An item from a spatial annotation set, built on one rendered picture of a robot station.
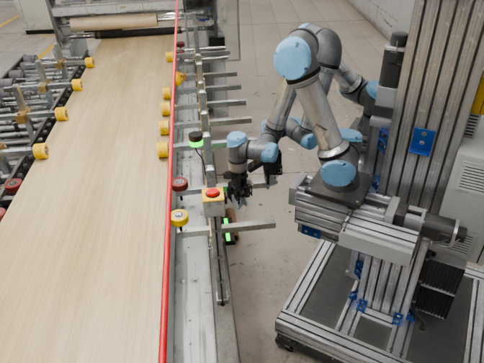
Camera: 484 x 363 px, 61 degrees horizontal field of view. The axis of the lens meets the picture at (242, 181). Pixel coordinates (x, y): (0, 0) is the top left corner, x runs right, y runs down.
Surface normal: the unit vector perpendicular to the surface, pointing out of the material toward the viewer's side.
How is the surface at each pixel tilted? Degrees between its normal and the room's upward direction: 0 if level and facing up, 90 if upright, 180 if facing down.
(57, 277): 0
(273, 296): 0
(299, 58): 84
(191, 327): 0
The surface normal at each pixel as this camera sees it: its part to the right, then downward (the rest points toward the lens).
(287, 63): -0.38, 0.44
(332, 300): -0.04, -0.82
